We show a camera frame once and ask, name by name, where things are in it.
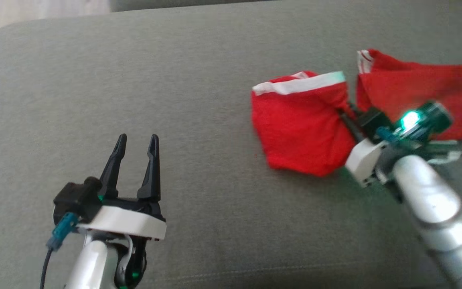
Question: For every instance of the grey sofa seat cushion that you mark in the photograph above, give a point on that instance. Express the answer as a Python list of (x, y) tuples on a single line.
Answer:
[(175, 4)]

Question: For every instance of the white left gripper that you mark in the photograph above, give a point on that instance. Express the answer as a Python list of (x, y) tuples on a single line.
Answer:
[(126, 220)]

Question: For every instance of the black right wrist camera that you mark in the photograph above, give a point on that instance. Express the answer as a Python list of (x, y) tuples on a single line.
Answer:
[(373, 120)]

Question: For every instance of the red Bulls 23 jersey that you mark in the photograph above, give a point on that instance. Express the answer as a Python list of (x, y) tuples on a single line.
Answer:
[(415, 84)]

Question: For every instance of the red shorts with white stripe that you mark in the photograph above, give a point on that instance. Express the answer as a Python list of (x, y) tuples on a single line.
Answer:
[(299, 128)]

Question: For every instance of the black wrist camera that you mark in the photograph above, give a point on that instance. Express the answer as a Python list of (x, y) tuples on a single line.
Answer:
[(373, 120), (74, 196)]

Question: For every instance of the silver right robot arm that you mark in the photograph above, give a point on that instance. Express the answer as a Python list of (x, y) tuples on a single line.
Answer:
[(435, 200)]

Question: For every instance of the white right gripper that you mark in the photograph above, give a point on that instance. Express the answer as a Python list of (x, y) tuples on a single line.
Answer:
[(363, 160)]

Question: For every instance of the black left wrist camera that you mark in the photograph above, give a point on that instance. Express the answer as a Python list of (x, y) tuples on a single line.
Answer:
[(74, 196)]

